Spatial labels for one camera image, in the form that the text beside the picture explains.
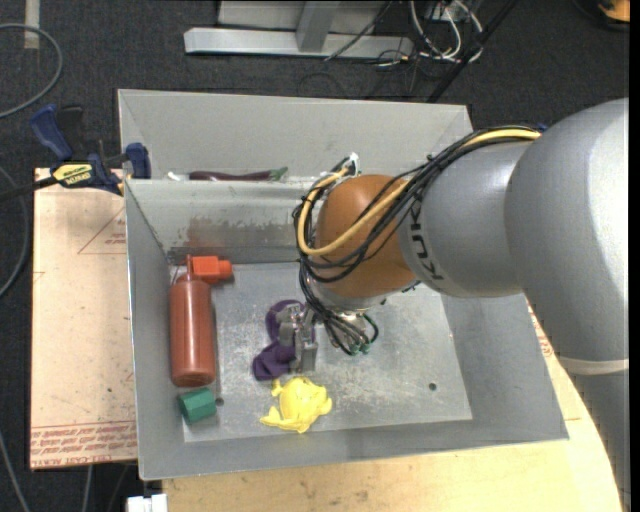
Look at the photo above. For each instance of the brown cardboard board red print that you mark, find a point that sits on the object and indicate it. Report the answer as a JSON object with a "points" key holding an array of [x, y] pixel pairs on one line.
{"points": [[80, 320]]}

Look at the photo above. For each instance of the yellow toy fish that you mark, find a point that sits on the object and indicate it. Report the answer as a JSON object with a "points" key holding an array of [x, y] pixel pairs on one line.
{"points": [[300, 405]]}

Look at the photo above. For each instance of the purple soft toy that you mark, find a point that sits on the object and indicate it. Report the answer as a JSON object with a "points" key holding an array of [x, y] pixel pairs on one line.
{"points": [[270, 362]]}

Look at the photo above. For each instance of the red-brown spray bottle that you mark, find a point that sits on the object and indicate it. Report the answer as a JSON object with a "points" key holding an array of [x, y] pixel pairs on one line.
{"points": [[192, 330]]}

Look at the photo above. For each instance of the purple toy eggplant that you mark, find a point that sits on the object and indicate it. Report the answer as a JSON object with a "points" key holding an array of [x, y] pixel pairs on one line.
{"points": [[230, 175]]}

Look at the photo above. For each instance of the green hexagonal block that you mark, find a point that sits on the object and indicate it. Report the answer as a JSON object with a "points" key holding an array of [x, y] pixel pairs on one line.
{"points": [[197, 405]]}

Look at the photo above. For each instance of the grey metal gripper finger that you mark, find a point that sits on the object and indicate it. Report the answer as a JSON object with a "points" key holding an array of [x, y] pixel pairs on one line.
{"points": [[306, 352], [287, 320]]}

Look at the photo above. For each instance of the grey metal bin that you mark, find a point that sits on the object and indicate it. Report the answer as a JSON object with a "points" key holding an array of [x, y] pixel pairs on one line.
{"points": [[380, 385]]}

